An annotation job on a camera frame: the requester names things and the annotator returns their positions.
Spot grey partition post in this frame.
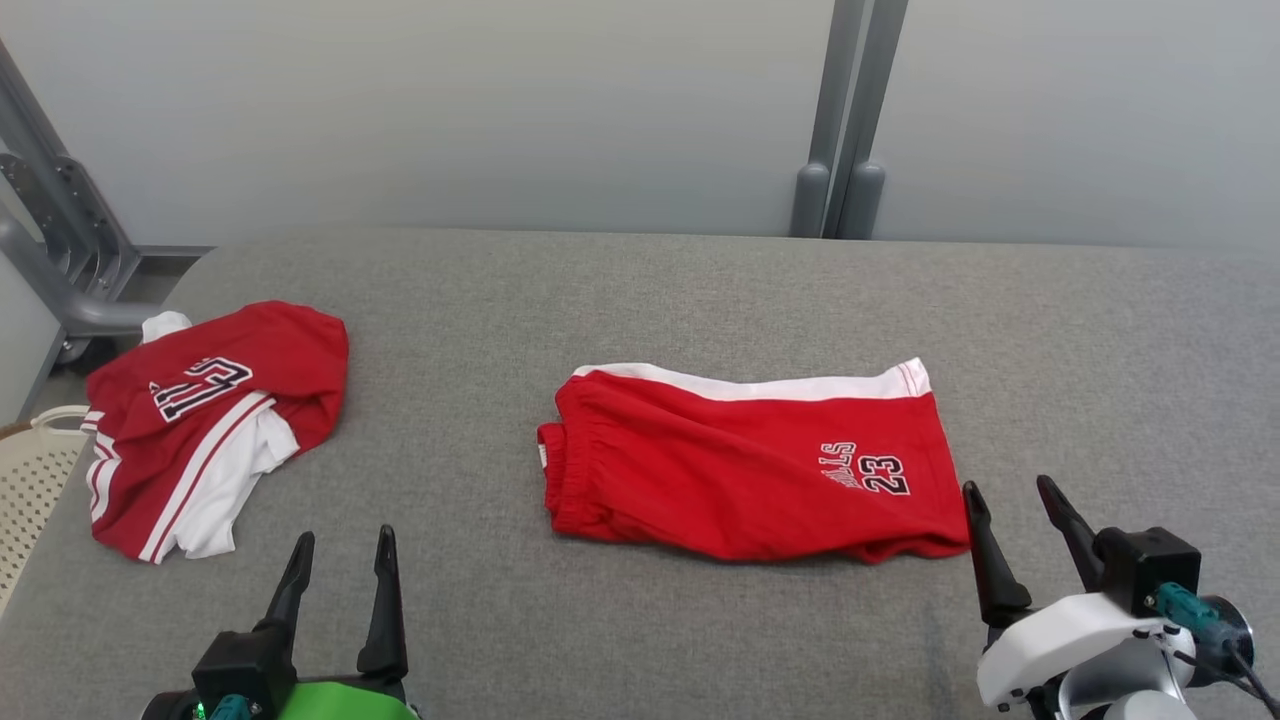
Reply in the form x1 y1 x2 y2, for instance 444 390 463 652
835 0 910 241

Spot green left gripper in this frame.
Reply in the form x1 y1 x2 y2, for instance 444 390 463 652
261 523 423 720

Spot grey metal wheeled frame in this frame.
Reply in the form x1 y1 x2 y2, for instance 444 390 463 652
0 40 216 377

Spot grey metal frame legs right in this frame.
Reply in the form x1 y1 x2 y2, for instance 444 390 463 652
789 0 867 239

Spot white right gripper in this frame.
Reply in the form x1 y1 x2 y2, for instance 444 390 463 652
961 474 1197 713

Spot teal-plug right camera cable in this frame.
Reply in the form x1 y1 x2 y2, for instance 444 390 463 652
1150 583 1280 716

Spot red and white jersey shirt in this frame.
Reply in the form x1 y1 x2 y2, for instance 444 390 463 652
80 300 351 565

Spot red shorts with 23 print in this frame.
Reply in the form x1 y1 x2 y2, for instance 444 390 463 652
537 357 974 565

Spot cream perforated laundry basket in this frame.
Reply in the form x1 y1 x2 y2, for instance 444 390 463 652
0 404 92 613

